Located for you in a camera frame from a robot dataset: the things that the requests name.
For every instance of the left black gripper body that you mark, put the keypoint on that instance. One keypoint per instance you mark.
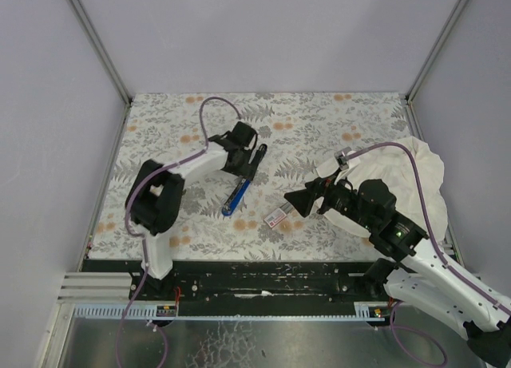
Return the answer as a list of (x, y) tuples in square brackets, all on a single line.
[(251, 165)]

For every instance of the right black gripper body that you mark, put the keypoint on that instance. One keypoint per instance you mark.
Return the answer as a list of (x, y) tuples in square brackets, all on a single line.
[(320, 198)]

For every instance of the red white staple box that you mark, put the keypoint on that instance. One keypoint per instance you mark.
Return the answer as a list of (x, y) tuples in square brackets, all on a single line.
[(275, 218)]

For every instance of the blue stapler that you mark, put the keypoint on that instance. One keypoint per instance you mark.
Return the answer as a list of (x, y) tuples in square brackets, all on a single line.
[(234, 199)]

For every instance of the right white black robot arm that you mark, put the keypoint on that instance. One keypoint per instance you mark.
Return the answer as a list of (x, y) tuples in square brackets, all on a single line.
[(413, 269)]

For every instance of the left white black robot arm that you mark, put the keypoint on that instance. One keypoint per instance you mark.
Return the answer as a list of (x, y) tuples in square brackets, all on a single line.
[(154, 200)]

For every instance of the floral patterned table mat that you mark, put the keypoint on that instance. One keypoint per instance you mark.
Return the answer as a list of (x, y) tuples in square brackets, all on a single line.
[(301, 130)]

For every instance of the white crumpled cloth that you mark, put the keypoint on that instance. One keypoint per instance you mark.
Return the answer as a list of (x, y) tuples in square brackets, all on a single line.
[(392, 165)]

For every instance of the white slotted cable duct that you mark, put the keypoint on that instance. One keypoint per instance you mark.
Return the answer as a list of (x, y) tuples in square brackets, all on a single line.
[(153, 312)]

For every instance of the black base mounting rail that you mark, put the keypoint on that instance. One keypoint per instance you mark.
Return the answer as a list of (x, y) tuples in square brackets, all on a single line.
[(263, 287)]

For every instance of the left aluminium frame post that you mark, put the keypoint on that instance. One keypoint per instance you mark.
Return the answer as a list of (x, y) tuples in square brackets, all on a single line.
[(90, 31)]

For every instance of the aluminium frame post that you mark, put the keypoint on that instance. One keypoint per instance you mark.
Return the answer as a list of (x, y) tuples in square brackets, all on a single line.
[(440, 42), (90, 31)]

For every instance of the left aluminium extrusion rail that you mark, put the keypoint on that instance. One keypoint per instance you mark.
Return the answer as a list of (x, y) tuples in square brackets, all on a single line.
[(95, 287)]

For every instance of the right aluminium frame post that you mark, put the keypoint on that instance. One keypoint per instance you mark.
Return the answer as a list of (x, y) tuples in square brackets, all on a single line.
[(440, 42)]

